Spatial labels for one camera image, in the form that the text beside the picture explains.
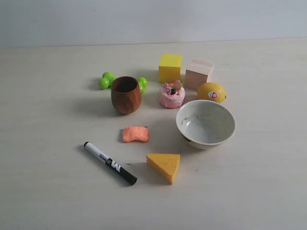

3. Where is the orange soft putty piece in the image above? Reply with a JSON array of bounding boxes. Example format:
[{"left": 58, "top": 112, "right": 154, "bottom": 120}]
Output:
[{"left": 122, "top": 126, "right": 149, "bottom": 142}]

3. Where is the pink toy cake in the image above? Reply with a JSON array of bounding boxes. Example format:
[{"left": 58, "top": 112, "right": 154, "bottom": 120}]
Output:
[{"left": 159, "top": 80, "right": 186, "bottom": 108}]

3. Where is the brown wooden cup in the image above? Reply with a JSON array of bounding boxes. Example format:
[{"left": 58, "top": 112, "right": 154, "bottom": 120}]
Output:
[{"left": 111, "top": 76, "right": 142, "bottom": 115}]

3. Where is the yellow cube block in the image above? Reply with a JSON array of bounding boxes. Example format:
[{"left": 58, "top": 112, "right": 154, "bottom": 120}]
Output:
[{"left": 158, "top": 54, "right": 182, "bottom": 83}]

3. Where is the yellow cheese wedge toy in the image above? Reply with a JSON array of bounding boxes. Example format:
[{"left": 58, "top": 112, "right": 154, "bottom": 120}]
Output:
[{"left": 146, "top": 153, "right": 180, "bottom": 184}]

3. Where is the white ceramic bowl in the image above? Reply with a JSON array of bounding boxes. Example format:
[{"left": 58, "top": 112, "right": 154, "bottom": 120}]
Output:
[{"left": 175, "top": 100, "right": 236, "bottom": 150}]

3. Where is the green plastic dumbbell toy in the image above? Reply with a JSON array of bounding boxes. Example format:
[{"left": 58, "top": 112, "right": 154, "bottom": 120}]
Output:
[{"left": 98, "top": 71, "right": 148, "bottom": 93}]

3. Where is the plain wooden cube block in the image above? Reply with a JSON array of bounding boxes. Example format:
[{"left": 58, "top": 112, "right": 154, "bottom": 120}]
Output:
[{"left": 184, "top": 59, "right": 214, "bottom": 90}]

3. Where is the yellow lemon with sticker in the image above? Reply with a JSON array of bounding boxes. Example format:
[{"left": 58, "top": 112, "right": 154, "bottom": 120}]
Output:
[{"left": 197, "top": 82, "right": 226, "bottom": 103}]

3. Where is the black white marker pen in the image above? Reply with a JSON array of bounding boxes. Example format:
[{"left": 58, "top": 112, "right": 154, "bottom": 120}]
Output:
[{"left": 83, "top": 141, "right": 137, "bottom": 185}]

